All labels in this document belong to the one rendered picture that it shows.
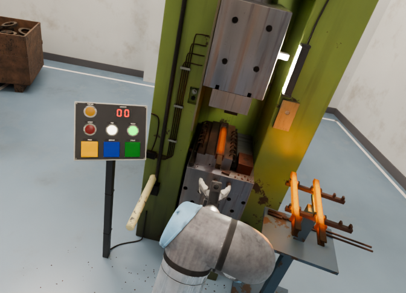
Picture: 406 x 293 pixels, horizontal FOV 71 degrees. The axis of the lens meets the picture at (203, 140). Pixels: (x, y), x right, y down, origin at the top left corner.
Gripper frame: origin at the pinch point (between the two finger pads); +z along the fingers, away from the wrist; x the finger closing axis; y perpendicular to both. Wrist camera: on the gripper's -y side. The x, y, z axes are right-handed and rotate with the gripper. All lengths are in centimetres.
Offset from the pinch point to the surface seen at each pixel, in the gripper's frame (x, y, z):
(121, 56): -186, 70, 359
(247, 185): 18.8, 10.4, 16.6
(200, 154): -10.4, 2.8, 22.6
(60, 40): -284, 63, 343
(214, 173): -0.5, 8.5, 16.7
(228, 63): -8, -50, 23
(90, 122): -65, -12, 5
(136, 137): -43.8, -6.0, 10.5
